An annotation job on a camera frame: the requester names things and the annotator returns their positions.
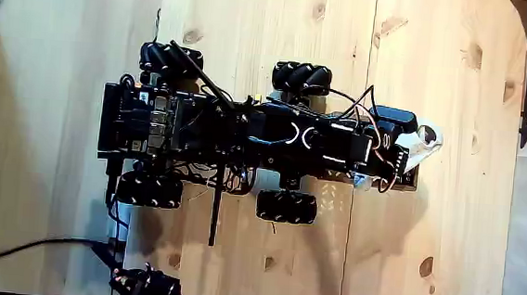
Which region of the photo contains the black mecanum wheel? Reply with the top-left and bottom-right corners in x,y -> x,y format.
253,188 -> 320,226
114,169 -> 186,211
270,60 -> 334,98
137,39 -> 206,82

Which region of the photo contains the black antenna rod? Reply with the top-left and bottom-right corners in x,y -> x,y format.
207,150 -> 228,249
164,39 -> 242,114

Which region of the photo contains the black mobile base chassis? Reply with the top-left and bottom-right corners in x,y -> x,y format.
95,73 -> 264,198

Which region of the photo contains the red servo wire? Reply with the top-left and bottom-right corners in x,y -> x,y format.
348,102 -> 405,196

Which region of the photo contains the black camera cable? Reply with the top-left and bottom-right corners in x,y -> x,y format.
325,81 -> 381,124

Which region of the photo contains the black wired device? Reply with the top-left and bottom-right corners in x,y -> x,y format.
109,261 -> 188,295

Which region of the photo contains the black power cable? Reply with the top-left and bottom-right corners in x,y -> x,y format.
98,154 -> 136,261

